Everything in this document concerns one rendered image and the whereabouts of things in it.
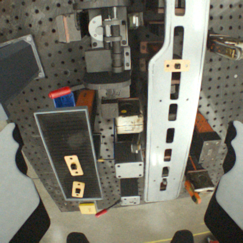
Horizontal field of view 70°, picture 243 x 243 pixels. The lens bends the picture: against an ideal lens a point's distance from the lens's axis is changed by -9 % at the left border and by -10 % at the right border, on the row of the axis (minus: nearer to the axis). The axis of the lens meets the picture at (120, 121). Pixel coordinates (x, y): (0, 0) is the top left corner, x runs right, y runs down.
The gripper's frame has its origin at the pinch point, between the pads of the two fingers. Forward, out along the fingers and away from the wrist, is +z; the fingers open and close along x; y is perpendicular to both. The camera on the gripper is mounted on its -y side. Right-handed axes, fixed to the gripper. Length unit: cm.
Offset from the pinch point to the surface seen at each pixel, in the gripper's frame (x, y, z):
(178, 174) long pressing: 26, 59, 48
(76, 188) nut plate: -15, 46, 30
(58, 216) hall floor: -99, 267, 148
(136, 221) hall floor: 25, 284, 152
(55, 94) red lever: -15.9, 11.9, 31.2
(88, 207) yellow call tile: -13, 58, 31
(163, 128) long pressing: 16, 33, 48
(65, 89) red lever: -13.6, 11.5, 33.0
